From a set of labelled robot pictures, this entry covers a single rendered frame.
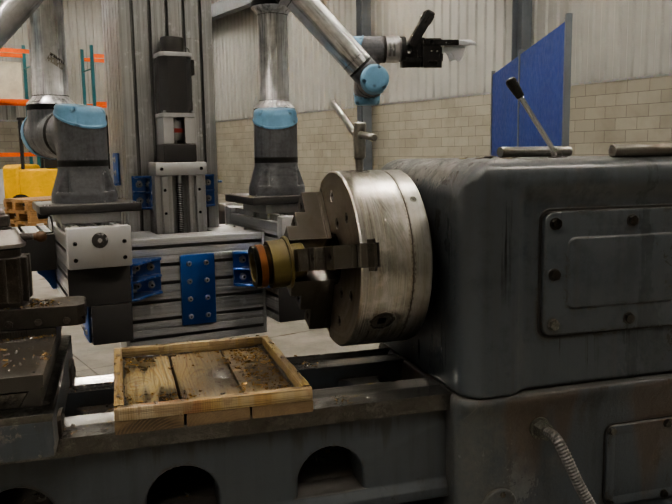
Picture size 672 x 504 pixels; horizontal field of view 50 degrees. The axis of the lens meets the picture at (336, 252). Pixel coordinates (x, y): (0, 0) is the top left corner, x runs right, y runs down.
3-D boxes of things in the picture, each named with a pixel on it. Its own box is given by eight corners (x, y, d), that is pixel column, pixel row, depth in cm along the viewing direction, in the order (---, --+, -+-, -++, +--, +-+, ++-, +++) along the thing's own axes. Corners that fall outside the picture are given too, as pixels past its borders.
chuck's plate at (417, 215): (368, 311, 153) (371, 161, 146) (429, 365, 123) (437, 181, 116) (352, 312, 152) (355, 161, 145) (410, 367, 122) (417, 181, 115)
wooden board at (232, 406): (268, 353, 148) (267, 334, 148) (314, 412, 114) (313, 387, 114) (114, 367, 140) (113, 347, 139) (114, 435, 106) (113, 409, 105)
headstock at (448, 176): (595, 314, 180) (601, 155, 174) (757, 367, 134) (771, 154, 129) (368, 334, 163) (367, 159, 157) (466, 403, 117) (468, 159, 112)
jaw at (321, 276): (351, 279, 131) (345, 334, 137) (344, 266, 135) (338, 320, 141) (292, 283, 128) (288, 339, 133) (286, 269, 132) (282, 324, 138)
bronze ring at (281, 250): (293, 231, 133) (244, 237, 130) (308, 237, 124) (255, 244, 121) (298, 280, 134) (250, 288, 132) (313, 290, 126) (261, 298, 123)
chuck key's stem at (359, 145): (366, 188, 128) (367, 122, 126) (354, 188, 128) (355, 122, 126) (363, 186, 131) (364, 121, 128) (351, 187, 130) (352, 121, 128)
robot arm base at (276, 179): (241, 193, 200) (240, 157, 198) (291, 192, 206) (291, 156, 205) (260, 196, 186) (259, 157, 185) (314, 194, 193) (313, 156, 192)
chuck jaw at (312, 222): (343, 250, 135) (330, 198, 141) (349, 235, 131) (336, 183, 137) (285, 253, 132) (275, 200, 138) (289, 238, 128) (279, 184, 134)
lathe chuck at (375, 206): (352, 312, 152) (355, 161, 145) (410, 367, 122) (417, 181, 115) (310, 315, 149) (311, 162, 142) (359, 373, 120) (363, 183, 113)
